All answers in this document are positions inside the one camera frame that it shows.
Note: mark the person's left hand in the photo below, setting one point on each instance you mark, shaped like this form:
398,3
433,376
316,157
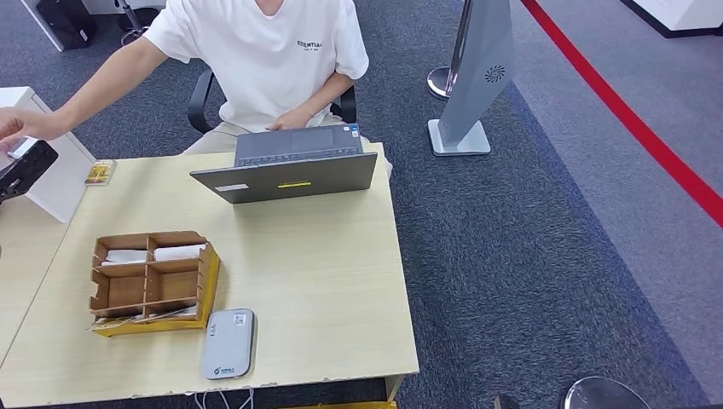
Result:
291,119

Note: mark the person's right hand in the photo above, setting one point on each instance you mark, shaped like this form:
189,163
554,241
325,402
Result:
14,127

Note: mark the person's left forearm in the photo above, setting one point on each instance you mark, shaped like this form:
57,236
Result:
327,93

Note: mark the person's right forearm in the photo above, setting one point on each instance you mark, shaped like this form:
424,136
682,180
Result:
68,110

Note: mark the person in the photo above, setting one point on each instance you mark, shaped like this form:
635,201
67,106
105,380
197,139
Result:
265,67

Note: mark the white card stack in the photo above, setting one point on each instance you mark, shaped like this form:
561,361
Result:
125,257
179,252

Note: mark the room key card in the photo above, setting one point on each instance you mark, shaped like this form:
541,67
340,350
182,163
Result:
169,313

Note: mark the grey card reader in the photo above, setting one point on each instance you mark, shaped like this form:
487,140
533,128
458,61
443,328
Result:
229,344

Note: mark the yellow laptop label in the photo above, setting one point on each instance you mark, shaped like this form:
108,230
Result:
293,184

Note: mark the white cabinet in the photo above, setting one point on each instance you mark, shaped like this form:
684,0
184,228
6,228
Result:
62,175

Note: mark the grey laptop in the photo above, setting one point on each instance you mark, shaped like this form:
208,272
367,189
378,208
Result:
254,178

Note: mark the white laptop label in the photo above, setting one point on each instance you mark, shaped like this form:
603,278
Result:
231,187

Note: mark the black office chair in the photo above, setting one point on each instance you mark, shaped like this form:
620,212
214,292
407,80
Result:
195,107

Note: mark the yellow patterned packet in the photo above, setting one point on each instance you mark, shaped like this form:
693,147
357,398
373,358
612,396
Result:
100,173

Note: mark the black computer tower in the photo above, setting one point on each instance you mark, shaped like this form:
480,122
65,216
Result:
68,22

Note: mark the light wood side desk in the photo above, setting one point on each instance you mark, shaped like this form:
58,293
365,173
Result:
22,254

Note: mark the white desk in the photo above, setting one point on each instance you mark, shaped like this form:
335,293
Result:
101,5

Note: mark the chrome stool base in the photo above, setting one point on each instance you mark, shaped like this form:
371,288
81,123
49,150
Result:
134,25

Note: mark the yellow organizer base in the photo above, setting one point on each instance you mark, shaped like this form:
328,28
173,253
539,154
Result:
210,288

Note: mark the grey kiosk stand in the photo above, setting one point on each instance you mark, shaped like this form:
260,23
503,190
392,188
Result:
477,73

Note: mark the red floor tape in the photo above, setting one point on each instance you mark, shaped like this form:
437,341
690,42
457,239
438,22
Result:
621,113

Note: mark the white black-based counter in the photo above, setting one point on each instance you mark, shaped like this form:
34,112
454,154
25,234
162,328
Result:
689,14

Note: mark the chrome round base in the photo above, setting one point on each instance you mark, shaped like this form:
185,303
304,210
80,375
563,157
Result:
604,395

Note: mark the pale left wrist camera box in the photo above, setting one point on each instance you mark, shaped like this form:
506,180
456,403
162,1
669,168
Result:
22,148

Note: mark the chrome stanchion post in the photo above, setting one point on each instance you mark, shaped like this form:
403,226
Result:
438,82

